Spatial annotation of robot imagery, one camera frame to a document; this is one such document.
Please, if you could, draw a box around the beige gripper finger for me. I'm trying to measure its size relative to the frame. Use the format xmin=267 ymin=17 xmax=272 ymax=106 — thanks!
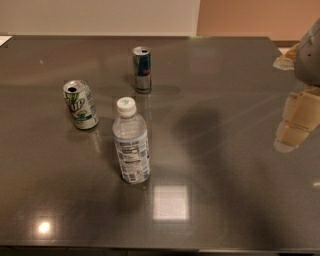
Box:
xmin=273 ymin=44 xmax=298 ymax=71
xmin=274 ymin=87 xmax=320 ymax=153

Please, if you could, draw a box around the clear plastic water bottle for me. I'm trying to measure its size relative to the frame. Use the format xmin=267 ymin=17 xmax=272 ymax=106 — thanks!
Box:
xmin=112 ymin=97 xmax=150 ymax=184

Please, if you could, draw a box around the white green 7up can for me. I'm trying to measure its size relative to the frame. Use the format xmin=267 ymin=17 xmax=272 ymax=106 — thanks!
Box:
xmin=63 ymin=80 xmax=99 ymax=130

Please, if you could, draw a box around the blue silver redbull can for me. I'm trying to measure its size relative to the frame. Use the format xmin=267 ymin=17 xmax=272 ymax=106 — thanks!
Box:
xmin=132 ymin=46 xmax=152 ymax=93

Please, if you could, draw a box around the white paper at table corner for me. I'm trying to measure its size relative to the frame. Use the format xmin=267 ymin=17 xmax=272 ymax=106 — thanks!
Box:
xmin=0 ymin=36 xmax=12 ymax=47

